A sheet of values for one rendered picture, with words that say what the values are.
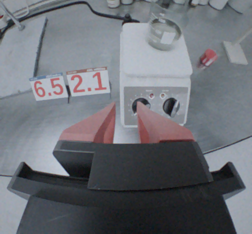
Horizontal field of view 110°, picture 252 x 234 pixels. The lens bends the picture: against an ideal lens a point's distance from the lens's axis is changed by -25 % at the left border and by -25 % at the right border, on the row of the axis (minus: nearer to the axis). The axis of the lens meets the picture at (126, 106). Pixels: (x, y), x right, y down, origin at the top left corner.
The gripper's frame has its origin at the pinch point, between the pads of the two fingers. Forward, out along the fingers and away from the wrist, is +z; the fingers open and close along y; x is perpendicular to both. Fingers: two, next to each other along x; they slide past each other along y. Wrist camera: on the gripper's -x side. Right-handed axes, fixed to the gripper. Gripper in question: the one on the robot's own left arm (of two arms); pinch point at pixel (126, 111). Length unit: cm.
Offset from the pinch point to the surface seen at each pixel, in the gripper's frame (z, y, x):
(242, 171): -2.1, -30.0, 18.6
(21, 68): 19.1, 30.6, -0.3
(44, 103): 11.6, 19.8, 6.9
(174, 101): 6.3, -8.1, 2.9
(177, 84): 8.6, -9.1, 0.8
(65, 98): 12.4, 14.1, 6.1
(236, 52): 24.1, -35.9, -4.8
